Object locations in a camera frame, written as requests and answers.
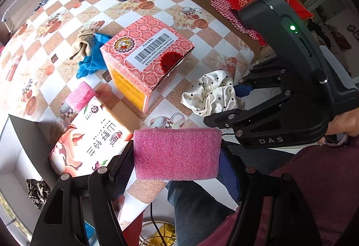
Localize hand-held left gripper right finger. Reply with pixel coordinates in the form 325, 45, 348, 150
219, 137, 320, 246

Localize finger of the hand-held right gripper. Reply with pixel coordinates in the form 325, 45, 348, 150
234, 59, 295, 98
203, 92, 293, 137

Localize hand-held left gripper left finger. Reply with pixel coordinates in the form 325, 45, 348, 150
30, 141, 135, 246

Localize white satin dotted scrunchie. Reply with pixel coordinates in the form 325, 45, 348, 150
181, 70, 245, 118

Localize large pink sponge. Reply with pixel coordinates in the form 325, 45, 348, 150
133, 128, 223, 181

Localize leopard print scrunchie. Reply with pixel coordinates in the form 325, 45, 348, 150
26, 179, 52, 210

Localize white cardboard box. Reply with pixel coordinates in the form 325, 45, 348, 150
0, 114, 90, 246

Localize person's right hand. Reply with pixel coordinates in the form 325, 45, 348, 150
327, 107, 359, 138

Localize person's legs in jeans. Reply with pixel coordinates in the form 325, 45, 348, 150
167, 139, 309, 246

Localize floral tissue pack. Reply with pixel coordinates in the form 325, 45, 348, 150
49, 96, 134, 178

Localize red gingham cloth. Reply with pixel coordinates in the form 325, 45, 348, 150
206, 0, 267, 47

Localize brown chair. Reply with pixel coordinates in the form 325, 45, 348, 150
186, 0, 278, 64

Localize small pink sponge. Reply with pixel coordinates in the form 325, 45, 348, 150
65, 81, 97, 110

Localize person's maroon garment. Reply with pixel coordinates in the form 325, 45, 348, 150
217, 145, 359, 246

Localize pink patterned carton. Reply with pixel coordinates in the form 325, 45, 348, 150
100, 15, 195, 113

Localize blue rubber glove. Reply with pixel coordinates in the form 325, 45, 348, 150
76, 32, 113, 80

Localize beige knitted cloth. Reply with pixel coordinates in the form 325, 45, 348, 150
69, 29, 97, 61

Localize checkered printed tablecloth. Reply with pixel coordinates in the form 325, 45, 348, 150
0, 0, 278, 235

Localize black cable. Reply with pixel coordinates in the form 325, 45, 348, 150
149, 202, 166, 246

